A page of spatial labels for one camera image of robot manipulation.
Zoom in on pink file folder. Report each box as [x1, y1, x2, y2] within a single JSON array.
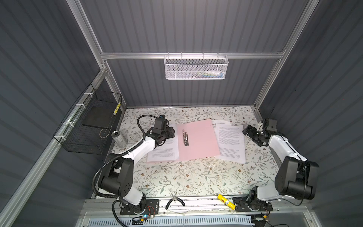
[[146, 119, 221, 164]]

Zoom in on black wire mesh basket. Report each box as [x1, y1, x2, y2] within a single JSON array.
[[54, 86, 123, 155]]

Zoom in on black corrugated cable conduit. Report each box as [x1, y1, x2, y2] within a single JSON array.
[[91, 114, 159, 227]]

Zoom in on white perforated cable tray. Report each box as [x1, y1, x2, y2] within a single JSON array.
[[87, 215, 255, 227]]

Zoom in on white wire mesh basket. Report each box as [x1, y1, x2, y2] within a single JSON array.
[[164, 54, 229, 80]]

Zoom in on floral table mat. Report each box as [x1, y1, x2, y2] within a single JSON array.
[[120, 107, 278, 197]]

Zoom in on black handled pliers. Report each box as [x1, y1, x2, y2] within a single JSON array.
[[165, 195, 186, 210]]

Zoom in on yellow glue tube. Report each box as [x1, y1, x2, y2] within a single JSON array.
[[217, 194, 236, 210]]

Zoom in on metal folder clip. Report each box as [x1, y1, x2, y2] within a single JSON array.
[[182, 130, 189, 147]]

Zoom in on yellow marker in basket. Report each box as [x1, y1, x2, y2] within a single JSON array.
[[113, 102, 122, 115]]

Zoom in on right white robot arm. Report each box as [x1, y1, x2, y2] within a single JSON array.
[[233, 119, 319, 212]]

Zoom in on silver metal can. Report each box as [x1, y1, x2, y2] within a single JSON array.
[[111, 130, 128, 149]]

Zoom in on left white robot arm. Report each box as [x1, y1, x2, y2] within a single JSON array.
[[91, 114, 175, 214]]

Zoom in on printed paper sheet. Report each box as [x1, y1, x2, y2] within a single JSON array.
[[212, 120, 231, 126], [147, 124, 179, 163], [215, 124, 246, 164]]

